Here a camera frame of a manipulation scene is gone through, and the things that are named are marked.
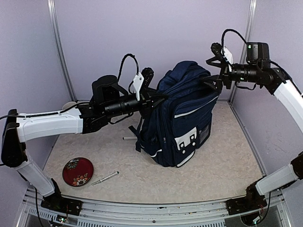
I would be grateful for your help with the navy blue student backpack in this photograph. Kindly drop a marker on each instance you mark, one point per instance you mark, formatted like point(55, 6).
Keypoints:
point(180, 125)

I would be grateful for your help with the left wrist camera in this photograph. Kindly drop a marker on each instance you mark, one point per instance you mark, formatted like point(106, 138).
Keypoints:
point(140, 81)

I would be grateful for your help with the left aluminium frame post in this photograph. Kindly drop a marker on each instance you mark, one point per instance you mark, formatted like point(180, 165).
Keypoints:
point(59, 47)

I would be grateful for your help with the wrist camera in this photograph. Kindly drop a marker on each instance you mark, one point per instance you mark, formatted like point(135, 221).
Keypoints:
point(219, 54)
point(140, 81)

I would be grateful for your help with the aluminium frame post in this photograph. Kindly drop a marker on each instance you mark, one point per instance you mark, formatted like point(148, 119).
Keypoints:
point(59, 47)
point(248, 34)

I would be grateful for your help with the right aluminium frame post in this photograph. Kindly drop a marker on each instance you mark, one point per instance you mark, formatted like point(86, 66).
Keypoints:
point(248, 34)

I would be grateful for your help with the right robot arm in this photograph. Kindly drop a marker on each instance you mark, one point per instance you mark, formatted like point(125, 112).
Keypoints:
point(278, 83)

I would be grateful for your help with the front aluminium rail base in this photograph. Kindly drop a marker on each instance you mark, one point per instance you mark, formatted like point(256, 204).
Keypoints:
point(95, 213)

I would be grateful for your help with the white marker with red cap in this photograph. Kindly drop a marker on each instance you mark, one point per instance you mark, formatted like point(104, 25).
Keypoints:
point(129, 138)

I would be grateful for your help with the white patterned ceramic cup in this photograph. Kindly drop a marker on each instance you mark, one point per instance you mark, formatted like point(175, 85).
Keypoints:
point(68, 104)

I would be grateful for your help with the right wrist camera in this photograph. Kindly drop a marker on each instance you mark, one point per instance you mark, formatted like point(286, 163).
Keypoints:
point(219, 54)

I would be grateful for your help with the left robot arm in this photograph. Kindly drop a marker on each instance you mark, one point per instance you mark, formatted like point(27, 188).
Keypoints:
point(109, 100)

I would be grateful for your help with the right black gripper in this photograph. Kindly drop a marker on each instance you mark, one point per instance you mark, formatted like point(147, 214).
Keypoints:
point(225, 71)

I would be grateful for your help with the red floral plate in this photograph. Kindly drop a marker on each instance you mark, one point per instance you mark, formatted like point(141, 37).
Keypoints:
point(78, 172)

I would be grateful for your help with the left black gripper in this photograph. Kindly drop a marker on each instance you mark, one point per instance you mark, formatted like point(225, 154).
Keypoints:
point(147, 96)

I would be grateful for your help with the clear plastic syringe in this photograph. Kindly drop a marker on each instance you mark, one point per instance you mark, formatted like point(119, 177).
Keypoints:
point(105, 178)

